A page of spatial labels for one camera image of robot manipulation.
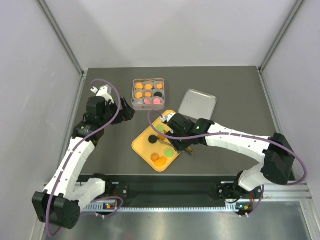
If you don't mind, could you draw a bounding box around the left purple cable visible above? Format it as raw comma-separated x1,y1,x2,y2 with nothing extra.
44,79,125,238

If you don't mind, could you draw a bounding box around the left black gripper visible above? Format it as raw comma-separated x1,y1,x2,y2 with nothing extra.
100,96,135,127

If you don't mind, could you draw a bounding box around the purple cable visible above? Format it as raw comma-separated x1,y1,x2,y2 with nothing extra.
44,79,125,238
147,109,308,218

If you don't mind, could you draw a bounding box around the pink cookie tin box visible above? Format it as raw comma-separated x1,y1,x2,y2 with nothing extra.
131,78,166,111

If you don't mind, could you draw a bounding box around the swirl cookie bottom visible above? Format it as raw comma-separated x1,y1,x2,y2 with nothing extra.
150,153,160,162

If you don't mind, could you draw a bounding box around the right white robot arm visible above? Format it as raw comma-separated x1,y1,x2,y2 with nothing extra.
160,113,295,199

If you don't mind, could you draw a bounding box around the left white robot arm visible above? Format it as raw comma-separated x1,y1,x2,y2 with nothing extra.
32,96,135,229

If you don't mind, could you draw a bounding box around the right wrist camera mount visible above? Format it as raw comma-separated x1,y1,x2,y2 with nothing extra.
160,113,176,125

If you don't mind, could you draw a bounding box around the chocolate chip cookie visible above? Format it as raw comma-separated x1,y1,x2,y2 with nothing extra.
157,134,166,141

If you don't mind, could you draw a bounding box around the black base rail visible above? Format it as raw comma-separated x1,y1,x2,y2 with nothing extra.
72,174,266,208

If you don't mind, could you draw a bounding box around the round biscuit cookie top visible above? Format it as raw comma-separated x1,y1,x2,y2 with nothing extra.
144,83,154,90

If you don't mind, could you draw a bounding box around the pink sandwich cookie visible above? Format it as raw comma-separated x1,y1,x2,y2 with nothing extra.
153,98,162,105
144,98,151,105

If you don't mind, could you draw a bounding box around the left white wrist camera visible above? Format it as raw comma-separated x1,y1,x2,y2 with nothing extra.
90,84,112,101

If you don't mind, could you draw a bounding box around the aluminium frame rail front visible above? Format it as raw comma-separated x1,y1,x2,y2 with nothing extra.
72,182,313,213

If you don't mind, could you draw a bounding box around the yellow plastic tray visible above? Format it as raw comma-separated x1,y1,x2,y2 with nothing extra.
131,126,180,172

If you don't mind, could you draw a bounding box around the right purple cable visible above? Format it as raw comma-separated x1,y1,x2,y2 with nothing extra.
147,109,308,218

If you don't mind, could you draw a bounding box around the green sandwich cookie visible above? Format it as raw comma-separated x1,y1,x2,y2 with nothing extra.
164,148,175,158
156,124,165,133

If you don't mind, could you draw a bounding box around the green sandwich cookie bottom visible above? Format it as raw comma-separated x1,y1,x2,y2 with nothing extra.
164,148,175,158

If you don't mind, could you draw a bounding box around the green sandwich cookie top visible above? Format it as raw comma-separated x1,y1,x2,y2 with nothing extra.
156,124,165,133

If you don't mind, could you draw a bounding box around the fish shaped cookie bottom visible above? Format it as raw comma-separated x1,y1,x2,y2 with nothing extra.
154,156,168,167

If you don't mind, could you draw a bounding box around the silver tin lid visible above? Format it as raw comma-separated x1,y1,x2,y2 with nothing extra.
178,89,217,120

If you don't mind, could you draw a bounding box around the black sandwich cookie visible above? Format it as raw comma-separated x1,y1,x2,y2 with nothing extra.
148,135,158,144
154,91,163,98

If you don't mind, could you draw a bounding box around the round biscuit cookie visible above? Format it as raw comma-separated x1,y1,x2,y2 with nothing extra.
134,92,144,99
134,82,144,90
144,83,154,90

